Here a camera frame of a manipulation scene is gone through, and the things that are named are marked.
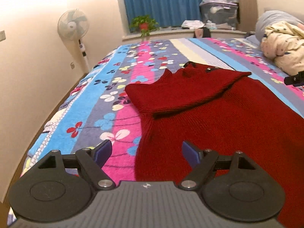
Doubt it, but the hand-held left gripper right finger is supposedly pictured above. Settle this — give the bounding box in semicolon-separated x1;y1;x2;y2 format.
178;141;258;191

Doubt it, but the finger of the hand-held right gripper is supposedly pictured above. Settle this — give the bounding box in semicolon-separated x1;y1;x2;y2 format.
284;71;304;87

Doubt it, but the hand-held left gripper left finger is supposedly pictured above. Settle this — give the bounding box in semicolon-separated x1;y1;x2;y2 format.
36;140;117;191

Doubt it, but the red knitted sweater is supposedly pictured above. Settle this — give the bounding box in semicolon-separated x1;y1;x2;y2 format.
125;62;304;228

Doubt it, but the white clothes pile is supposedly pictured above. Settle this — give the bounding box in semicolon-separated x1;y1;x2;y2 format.
181;20;205;29

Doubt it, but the cream star-print quilt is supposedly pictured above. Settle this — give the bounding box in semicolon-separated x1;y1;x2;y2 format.
260;21;304;76

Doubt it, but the floral striped blanket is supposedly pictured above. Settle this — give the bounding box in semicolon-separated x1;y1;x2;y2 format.
7;37;304;226

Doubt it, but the pale blue pillow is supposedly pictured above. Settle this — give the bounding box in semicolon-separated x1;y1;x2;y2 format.
245;34;262;47

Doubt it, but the grey pillow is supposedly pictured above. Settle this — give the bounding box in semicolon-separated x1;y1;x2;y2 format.
255;10;304;37

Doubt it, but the large clear storage box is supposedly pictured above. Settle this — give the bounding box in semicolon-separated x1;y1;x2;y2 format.
199;0;239;30

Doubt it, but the pink and black garment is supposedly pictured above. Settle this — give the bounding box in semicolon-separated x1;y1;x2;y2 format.
193;27;211;39

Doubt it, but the window sill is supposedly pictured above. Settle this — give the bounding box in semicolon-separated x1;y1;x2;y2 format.
122;27;248;42

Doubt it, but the white standing fan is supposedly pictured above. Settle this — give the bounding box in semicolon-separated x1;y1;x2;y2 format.
57;9;91;73

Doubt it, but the potted green plant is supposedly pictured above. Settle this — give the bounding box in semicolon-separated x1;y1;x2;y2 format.
129;15;160;37

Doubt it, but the blue curtain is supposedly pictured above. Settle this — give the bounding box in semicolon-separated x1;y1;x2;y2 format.
121;0;222;28

